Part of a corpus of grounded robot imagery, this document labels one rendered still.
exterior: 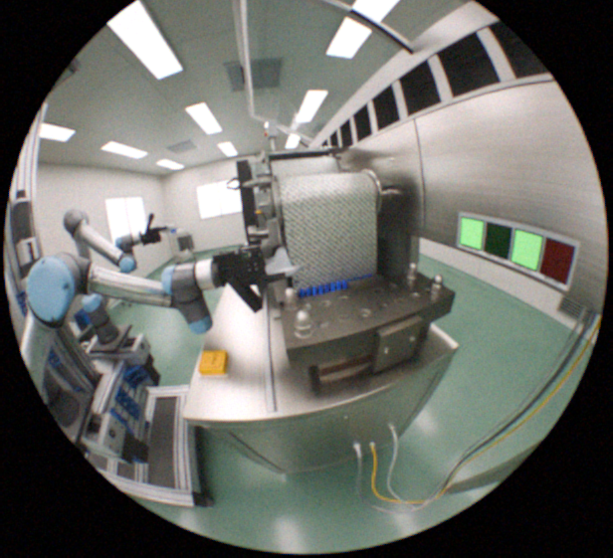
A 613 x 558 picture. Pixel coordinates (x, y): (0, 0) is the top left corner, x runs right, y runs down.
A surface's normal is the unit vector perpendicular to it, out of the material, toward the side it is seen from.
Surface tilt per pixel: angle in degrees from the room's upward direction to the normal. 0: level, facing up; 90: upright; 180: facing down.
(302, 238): 90
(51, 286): 86
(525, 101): 90
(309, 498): 0
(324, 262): 90
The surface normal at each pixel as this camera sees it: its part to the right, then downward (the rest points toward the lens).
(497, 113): -0.97, 0.16
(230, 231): 0.20, 0.26
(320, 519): -0.11, -0.95
